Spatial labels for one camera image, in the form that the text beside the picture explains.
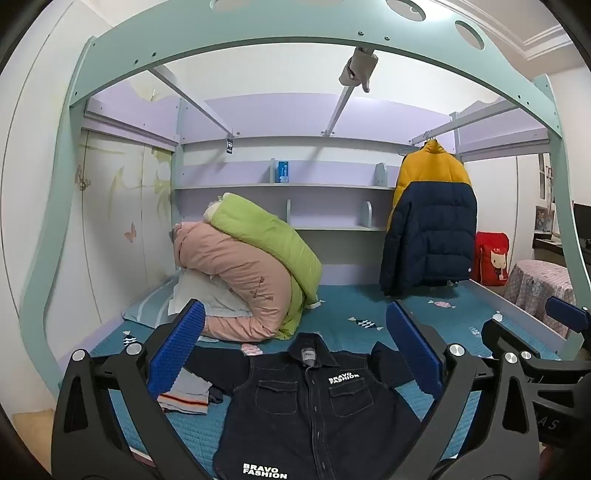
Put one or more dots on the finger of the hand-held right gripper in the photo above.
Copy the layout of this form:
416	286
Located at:
568	313
497	333

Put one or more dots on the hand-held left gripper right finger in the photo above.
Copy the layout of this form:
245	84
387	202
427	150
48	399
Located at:
413	353

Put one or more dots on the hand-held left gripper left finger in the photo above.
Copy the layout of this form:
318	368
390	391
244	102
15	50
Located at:
178	353

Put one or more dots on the dark denim shirt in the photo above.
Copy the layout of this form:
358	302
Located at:
295	415

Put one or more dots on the table with patterned cloth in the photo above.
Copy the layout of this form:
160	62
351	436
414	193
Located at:
535	286

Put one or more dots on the grey striped folded garment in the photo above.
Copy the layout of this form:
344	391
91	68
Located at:
184	394

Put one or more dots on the light blue striped pillow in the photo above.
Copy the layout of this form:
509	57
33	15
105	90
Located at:
147	307

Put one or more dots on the white pillow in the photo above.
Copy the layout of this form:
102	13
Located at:
203	288

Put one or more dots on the red bag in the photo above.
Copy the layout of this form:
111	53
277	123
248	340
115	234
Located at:
491	263

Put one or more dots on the blue patterned bed sheet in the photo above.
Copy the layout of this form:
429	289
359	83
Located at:
337	310

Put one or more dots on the black monitor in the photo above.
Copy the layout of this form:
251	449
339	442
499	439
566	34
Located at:
582	221

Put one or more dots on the pink quilt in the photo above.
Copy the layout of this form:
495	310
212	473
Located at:
231	272

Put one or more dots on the yellow and navy puffer jacket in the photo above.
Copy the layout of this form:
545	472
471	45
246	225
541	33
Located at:
429	221

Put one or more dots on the cream cloth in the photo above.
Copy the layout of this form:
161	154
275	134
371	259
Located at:
213	211

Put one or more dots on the green quilt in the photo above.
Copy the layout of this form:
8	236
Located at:
272	240

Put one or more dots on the lilac shelf unit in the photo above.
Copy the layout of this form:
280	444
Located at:
323	207

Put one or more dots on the small blue box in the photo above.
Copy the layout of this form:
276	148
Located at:
283	171

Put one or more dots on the black hanging tag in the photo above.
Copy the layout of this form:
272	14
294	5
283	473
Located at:
230	146

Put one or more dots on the grey cloth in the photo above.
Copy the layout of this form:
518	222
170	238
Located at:
358	67

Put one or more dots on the picture frame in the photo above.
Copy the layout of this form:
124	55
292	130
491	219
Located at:
543	218

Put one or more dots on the metal clothes rail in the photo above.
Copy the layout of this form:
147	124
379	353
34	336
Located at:
431	132

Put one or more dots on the teal bunk bed frame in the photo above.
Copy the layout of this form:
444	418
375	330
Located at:
277	39

